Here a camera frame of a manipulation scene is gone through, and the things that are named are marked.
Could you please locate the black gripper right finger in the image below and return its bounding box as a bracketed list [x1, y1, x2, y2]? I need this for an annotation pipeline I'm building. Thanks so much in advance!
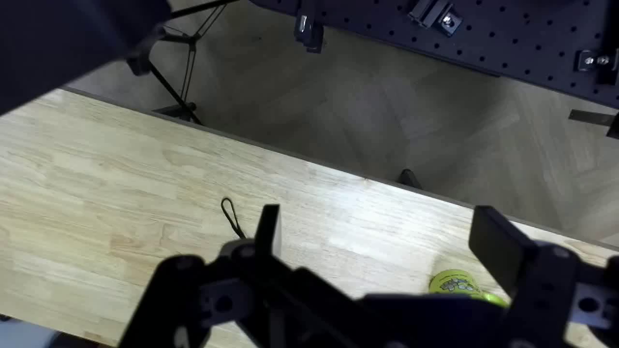
[467, 205, 537, 306]

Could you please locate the small black floor object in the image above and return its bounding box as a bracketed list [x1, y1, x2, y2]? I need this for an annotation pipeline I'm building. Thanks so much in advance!
[394, 166, 425, 191]

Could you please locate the black bracket with silver nut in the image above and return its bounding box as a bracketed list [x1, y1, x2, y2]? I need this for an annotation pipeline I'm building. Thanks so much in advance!
[406, 0, 464, 39]

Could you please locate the black bracket with silver bolt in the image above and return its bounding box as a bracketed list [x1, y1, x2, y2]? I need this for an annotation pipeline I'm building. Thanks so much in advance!
[572, 46, 619, 87]

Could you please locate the dark navy blurry panel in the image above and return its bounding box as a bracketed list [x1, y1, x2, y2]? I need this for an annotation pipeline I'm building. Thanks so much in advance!
[0, 0, 173, 118]

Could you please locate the black camera tripod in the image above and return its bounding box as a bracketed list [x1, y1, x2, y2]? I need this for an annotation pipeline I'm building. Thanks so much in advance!
[123, 0, 237, 126]

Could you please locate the black clamp bracket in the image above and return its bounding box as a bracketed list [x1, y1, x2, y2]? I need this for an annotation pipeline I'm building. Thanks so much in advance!
[293, 12, 326, 56]

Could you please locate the lime green mug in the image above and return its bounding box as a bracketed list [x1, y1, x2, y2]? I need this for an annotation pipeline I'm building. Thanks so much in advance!
[427, 269, 512, 309]

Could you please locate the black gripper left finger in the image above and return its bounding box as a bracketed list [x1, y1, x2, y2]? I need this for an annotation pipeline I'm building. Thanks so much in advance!
[253, 203, 282, 257]

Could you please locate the flat black metal bar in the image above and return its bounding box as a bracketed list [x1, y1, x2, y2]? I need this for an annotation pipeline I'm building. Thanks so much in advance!
[566, 106, 619, 141]

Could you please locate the black perforated mounting board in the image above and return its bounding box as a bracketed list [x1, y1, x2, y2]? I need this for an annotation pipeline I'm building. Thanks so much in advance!
[249, 0, 619, 110]

